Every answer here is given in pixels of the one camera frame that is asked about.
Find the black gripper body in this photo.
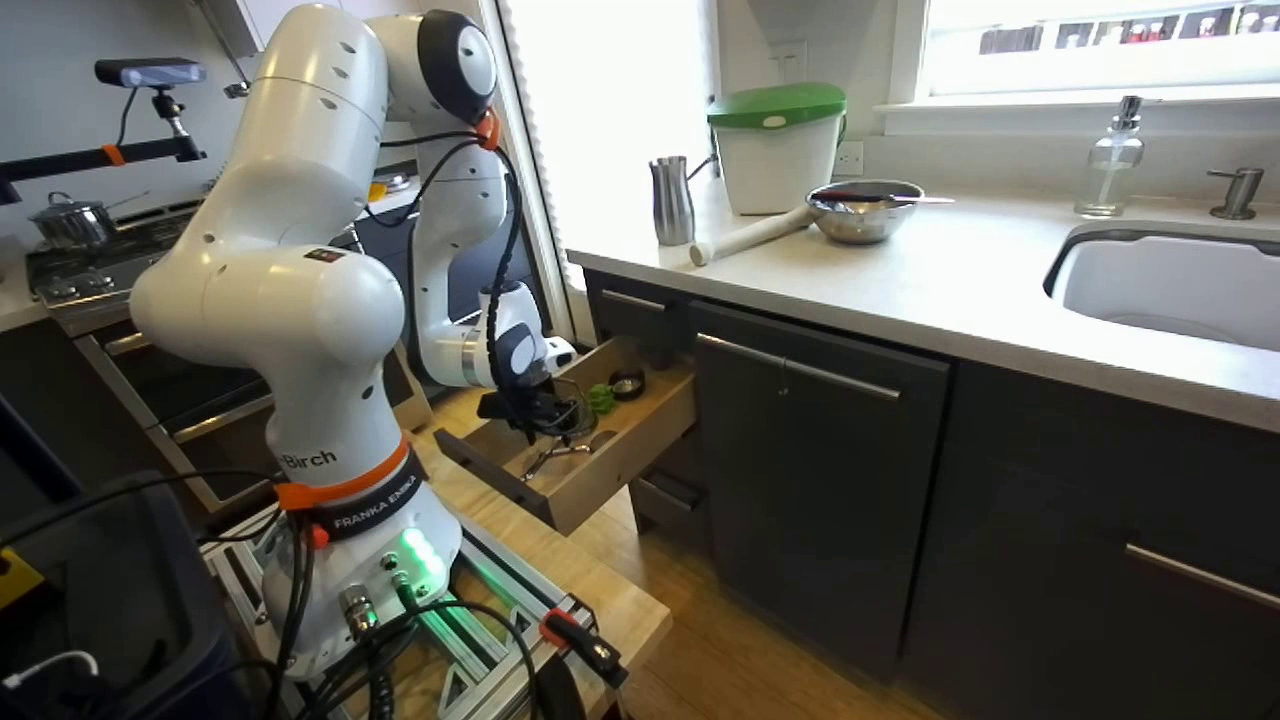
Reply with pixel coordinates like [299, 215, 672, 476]
[476, 377, 575, 435]

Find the large metal mesh strainer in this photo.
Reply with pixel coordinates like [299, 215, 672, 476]
[518, 423, 593, 482]

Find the small metal mesh strainer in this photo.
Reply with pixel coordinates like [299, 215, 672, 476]
[565, 429, 619, 464]

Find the wooden drawer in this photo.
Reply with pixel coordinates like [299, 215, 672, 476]
[430, 331, 701, 539]

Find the silver metal cup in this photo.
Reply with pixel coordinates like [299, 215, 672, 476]
[646, 150, 721, 253]

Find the red black clamp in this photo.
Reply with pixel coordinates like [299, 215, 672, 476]
[541, 603, 631, 694]

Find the pale rolling pin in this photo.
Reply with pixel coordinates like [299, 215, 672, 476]
[682, 201, 820, 273]

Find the white container green lid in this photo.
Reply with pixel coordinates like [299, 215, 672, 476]
[702, 81, 852, 221]

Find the metal bowl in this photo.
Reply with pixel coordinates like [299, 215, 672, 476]
[806, 178, 927, 250]

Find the black bin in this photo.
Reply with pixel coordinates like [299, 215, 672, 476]
[0, 464, 254, 720]

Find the dark kitchen stove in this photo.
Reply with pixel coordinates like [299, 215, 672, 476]
[18, 198, 291, 524]

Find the metal kettle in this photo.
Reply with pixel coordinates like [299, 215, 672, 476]
[29, 190, 120, 253]

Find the black boom bar orange tape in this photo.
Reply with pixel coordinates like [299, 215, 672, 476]
[0, 84, 212, 210]

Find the clear soap dispenser bottle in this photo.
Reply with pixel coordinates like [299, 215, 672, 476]
[1071, 91, 1151, 223]

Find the kitchen sink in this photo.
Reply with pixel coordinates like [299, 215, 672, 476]
[1039, 215, 1280, 357]

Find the kitchen window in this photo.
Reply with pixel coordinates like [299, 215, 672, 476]
[884, 0, 1280, 114]

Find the short metal sink fixture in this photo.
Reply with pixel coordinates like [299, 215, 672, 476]
[1204, 163, 1269, 223]

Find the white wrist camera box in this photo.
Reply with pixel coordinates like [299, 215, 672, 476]
[541, 331, 582, 379]

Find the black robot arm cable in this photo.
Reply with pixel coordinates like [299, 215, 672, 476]
[354, 125, 531, 393]

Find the aluminium base frame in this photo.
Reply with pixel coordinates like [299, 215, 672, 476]
[202, 505, 595, 720]

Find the silver cabinet handle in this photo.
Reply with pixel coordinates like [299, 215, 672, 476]
[1120, 539, 1280, 616]
[691, 330, 908, 405]

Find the black base cable bundle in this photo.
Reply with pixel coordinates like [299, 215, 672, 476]
[254, 518, 552, 720]

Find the grey camera on mount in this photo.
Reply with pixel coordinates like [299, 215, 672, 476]
[91, 57, 207, 91]

